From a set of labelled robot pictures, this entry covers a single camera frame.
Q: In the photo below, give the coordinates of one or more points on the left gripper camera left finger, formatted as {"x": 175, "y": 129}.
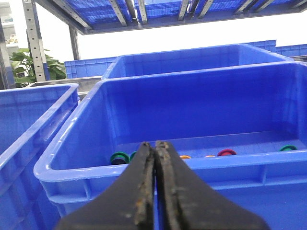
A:
{"x": 126, "y": 205}

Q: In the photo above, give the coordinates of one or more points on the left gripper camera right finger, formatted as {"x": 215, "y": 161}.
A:
{"x": 186, "y": 202}

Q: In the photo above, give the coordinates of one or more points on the red mushroom push button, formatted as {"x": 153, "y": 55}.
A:
{"x": 226, "y": 152}

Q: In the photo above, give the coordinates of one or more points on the yellow mushroom push button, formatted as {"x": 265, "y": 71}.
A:
{"x": 185, "y": 157}

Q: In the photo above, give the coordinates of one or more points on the green mushroom push button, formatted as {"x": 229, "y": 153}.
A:
{"x": 119, "y": 158}

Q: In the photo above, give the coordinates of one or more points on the left blue plastic crate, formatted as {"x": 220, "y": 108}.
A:
{"x": 252, "y": 110}

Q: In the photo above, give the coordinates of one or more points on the blue plastic crate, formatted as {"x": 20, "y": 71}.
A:
{"x": 29, "y": 119}
{"x": 252, "y": 110}

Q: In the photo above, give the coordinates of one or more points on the right blue plastic crate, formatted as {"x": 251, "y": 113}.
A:
{"x": 29, "y": 119}

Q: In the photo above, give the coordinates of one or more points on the far stacked blue crates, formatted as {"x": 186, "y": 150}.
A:
{"x": 87, "y": 67}

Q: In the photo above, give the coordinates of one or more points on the rear left blue crate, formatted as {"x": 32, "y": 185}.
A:
{"x": 190, "y": 59}

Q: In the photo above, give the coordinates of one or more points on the overhead shelf with crates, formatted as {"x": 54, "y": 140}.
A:
{"x": 106, "y": 16}

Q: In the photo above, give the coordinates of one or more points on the metal shelf upright post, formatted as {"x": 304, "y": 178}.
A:
{"x": 35, "y": 40}

